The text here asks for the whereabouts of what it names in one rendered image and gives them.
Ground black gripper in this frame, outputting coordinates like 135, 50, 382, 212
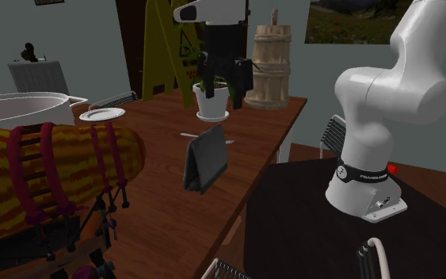
196, 23, 255, 110

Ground brown wooden table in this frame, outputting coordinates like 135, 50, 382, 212
0, 87, 308, 279

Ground black folded case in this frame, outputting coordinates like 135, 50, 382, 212
182, 124, 230, 196

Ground yellow orange striped drum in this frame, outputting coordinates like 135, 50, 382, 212
0, 121, 147, 279

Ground white knife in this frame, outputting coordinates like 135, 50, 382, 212
179, 132, 236, 146

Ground dark brown door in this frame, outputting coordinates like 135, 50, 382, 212
114, 0, 177, 100

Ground yellow folding floor sign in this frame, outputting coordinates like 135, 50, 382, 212
141, 0, 205, 109

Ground landscape wall picture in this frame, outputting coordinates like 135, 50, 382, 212
304, 0, 414, 45

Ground wooden butter churn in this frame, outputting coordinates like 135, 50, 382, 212
244, 9, 292, 111

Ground white wire chair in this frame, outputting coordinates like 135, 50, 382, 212
319, 114, 348, 160
88, 90, 139, 112
200, 257, 251, 279
356, 237, 392, 279

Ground dark robot stand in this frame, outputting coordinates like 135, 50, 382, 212
243, 157, 446, 279

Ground green plant in white pot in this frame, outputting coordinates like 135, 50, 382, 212
175, 23, 262, 123

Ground grey cabinet with dark figure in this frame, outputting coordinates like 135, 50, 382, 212
6, 41, 71, 96

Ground white plate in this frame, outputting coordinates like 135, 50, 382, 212
78, 106, 127, 123

